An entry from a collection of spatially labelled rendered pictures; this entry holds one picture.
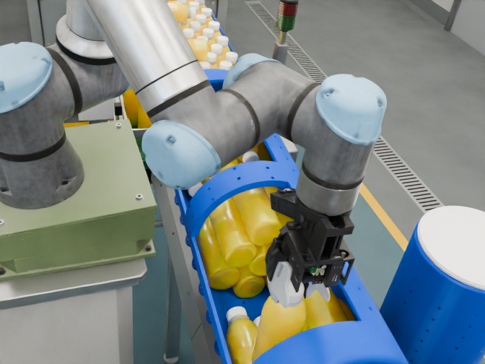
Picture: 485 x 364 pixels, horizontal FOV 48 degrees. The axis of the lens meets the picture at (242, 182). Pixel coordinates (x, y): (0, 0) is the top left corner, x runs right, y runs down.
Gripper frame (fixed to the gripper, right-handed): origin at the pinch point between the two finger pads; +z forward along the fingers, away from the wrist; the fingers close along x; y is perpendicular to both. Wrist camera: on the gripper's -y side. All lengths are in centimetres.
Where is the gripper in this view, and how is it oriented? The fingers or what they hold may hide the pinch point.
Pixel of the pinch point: (290, 289)
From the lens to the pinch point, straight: 83.2
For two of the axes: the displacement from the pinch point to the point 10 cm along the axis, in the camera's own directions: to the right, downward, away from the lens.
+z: -1.2, 7.8, 6.2
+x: 9.5, -0.8, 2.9
